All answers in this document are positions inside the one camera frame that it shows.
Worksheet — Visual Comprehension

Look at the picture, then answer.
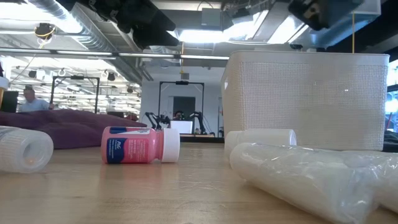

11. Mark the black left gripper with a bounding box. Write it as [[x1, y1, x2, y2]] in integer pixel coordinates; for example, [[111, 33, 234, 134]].
[[90, 0, 180, 50]]

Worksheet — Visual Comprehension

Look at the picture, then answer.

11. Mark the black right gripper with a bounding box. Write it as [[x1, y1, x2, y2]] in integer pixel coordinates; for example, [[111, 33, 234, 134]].
[[287, 0, 364, 31]]

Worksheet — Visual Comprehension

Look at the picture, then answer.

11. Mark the pink medicine bottle white cap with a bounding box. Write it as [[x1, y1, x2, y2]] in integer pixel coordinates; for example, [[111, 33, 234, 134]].
[[100, 126, 181, 165]]

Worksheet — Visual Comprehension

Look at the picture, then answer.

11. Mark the white plastic bottle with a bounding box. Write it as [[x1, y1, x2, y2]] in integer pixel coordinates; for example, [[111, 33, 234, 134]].
[[224, 128, 297, 153]]

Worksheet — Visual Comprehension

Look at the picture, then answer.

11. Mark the plastic-wrapped white gauze roll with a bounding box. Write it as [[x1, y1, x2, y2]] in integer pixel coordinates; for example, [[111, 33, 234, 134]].
[[229, 142, 382, 224]]

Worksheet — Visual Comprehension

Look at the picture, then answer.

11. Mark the white perforated plastic basket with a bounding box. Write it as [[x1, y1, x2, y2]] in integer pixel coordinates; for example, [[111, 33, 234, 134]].
[[221, 50, 390, 152]]

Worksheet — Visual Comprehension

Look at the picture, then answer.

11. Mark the long ceiling light bar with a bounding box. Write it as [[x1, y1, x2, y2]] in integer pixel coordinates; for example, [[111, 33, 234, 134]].
[[0, 48, 230, 61]]

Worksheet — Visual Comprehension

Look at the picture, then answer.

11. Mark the white laptop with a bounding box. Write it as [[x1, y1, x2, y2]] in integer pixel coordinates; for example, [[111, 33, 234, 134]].
[[170, 120, 194, 135]]

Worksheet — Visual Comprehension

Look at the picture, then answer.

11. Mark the wooden background table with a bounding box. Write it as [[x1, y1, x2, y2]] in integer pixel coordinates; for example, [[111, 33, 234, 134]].
[[179, 133, 216, 138]]

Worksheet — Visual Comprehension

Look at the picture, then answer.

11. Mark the purple folded cloth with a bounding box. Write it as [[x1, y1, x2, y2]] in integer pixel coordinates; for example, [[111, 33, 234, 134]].
[[0, 108, 147, 150]]

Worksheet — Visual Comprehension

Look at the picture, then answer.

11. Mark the black monitor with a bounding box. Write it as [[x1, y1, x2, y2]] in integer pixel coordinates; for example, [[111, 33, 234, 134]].
[[1, 90, 19, 113]]

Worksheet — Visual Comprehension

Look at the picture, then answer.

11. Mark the translucent plastic container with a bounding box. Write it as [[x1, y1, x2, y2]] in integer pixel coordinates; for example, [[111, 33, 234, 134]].
[[0, 125, 54, 174]]

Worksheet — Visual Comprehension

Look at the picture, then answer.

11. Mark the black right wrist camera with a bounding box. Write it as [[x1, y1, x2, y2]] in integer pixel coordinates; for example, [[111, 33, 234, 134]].
[[303, 2, 324, 24]]

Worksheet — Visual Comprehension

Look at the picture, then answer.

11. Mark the black metal gantry frame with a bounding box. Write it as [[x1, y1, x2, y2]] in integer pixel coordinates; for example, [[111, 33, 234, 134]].
[[158, 80, 205, 125], [50, 75, 100, 113]]

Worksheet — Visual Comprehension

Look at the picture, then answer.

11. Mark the black ceiling cable reel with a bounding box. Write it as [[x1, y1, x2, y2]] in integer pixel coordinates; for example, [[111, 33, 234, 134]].
[[34, 22, 56, 40]]

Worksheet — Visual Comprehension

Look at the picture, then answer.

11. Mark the black aluminium table frame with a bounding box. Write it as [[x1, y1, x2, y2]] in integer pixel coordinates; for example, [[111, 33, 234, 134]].
[[179, 136, 224, 144]]

